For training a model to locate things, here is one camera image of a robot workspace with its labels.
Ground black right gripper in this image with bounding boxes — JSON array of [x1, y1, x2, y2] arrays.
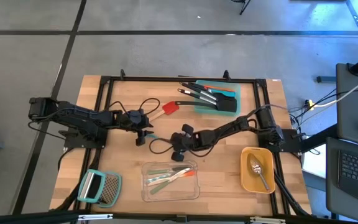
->
[[171, 123, 205, 162]]

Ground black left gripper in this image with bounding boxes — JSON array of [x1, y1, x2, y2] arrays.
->
[[122, 109, 154, 147]]

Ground orange handle knife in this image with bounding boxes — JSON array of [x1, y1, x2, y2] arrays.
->
[[166, 170, 196, 181]]

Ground red spatula wooden handle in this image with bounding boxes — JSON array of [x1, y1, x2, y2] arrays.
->
[[147, 101, 180, 123]]

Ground green handle knife patterned blade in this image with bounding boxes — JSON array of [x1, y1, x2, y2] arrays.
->
[[147, 166, 194, 175]]

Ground slotted all-black spatula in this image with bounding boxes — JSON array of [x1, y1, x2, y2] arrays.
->
[[175, 100, 238, 113]]

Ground solid black spatula steel handle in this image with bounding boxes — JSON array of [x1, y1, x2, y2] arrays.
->
[[177, 88, 238, 113]]

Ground green handle knife cream blade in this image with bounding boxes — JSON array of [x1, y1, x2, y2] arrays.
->
[[149, 169, 192, 196]]

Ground clear plastic container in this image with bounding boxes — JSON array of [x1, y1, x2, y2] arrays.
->
[[140, 160, 201, 203]]

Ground slotted black spatula steel handle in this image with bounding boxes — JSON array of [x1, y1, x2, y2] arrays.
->
[[180, 82, 229, 102]]

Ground black spatula red-marked handle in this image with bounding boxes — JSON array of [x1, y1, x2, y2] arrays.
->
[[187, 82, 211, 92]]

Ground steel scoop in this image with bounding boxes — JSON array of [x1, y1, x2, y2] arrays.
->
[[247, 153, 270, 191]]

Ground teal plastic container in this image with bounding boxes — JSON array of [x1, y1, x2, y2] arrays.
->
[[194, 80, 242, 117]]

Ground teal box grater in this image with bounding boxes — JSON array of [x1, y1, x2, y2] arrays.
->
[[76, 169, 122, 208]]

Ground yellow plastic container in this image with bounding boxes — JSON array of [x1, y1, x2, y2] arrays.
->
[[239, 146, 276, 194]]

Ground black rig crossbar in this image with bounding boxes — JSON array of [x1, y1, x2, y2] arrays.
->
[[0, 210, 358, 224]]

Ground black stand leg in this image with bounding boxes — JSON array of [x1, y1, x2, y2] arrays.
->
[[231, 0, 251, 16]]

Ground grey side table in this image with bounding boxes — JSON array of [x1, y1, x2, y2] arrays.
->
[[336, 63, 358, 149], [325, 136, 358, 223]]

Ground dark cart foot bar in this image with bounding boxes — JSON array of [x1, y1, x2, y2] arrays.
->
[[316, 75, 337, 84]]

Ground black laptop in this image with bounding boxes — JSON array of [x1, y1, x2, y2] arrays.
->
[[337, 149, 358, 206]]

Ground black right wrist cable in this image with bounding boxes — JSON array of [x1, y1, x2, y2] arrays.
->
[[149, 138, 174, 155]]

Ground black table frame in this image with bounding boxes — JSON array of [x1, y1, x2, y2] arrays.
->
[[73, 68, 312, 218]]

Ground silver metal bracket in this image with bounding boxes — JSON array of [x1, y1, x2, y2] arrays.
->
[[249, 217, 286, 224], [78, 213, 114, 222]]

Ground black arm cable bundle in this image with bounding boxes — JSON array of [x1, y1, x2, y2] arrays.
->
[[270, 152, 312, 217]]

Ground black power cables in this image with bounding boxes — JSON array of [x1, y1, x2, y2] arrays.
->
[[290, 88, 338, 116]]

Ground white cable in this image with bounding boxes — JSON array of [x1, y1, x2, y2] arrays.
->
[[314, 71, 358, 108]]

